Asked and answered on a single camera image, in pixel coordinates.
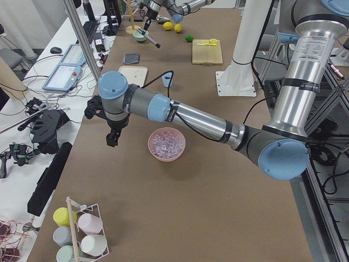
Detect pink bowl of ice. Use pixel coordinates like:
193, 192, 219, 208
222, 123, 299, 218
148, 127, 186, 162

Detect lower yellow lemon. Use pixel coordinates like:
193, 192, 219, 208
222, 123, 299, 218
174, 23, 183, 33

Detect light blue plastic cup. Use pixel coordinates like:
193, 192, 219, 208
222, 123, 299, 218
161, 73, 173, 88

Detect yellow lemon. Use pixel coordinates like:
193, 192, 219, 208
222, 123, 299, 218
163, 22, 173, 31
174, 23, 183, 33

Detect upper yellow lemon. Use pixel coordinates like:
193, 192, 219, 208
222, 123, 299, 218
163, 22, 173, 31

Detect teach pendant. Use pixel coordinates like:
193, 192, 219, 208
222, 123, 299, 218
43, 64, 81, 92
60, 44, 86, 66

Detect metal ice scoop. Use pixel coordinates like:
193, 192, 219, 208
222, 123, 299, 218
156, 15, 171, 23

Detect green lime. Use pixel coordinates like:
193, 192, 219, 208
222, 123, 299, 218
185, 35, 194, 43

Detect yellow plastic knife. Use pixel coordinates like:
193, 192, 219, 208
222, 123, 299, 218
196, 42, 217, 46

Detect black keyboard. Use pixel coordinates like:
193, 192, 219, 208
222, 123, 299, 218
83, 20, 98, 44

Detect upper teach pendant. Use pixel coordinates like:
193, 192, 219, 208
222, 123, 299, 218
60, 44, 86, 66

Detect aluminium frame post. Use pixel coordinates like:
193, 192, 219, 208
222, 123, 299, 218
63, 0, 101, 82

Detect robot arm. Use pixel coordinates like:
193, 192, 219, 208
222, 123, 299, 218
146, 0, 215, 23
98, 28, 309, 180

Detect pink plastic cup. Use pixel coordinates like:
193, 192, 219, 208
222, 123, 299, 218
77, 213, 103, 235

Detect white wire cup rack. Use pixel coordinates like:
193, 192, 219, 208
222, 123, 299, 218
66, 197, 110, 261

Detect grey plastic cup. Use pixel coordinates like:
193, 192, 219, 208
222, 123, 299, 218
52, 227, 73, 247

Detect cream rabbit tray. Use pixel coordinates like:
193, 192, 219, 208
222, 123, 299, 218
118, 65, 148, 87

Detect round wooden glass stand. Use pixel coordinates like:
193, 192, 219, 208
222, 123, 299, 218
123, 0, 141, 35

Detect pale green plastic cup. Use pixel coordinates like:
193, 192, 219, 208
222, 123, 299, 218
56, 245, 75, 262

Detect yellow-green plastic cup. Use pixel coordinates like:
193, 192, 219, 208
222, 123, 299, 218
53, 207, 70, 227

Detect lower teach pendant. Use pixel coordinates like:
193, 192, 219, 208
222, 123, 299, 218
43, 64, 81, 92

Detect grey folded cloth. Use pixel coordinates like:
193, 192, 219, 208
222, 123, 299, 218
123, 53, 140, 64

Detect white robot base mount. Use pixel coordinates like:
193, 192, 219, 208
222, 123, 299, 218
216, 0, 273, 97

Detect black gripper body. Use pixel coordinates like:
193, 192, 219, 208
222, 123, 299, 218
107, 117, 129, 135
147, 9, 158, 21

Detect long black box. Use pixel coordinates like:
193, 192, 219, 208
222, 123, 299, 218
27, 142, 72, 217

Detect mint green bowl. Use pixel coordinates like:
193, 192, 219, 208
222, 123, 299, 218
133, 31, 148, 43

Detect wooden cutting board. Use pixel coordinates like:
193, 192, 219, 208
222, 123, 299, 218
192, 39, 223, 66

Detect black computer mouse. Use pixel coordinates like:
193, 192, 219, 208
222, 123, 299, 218
50, 47, 62, 55

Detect white plastic cup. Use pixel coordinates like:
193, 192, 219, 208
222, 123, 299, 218
80, 235, 107, 257

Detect wooden rack handle bar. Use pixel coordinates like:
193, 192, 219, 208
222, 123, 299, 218
66, 196, 80, 262

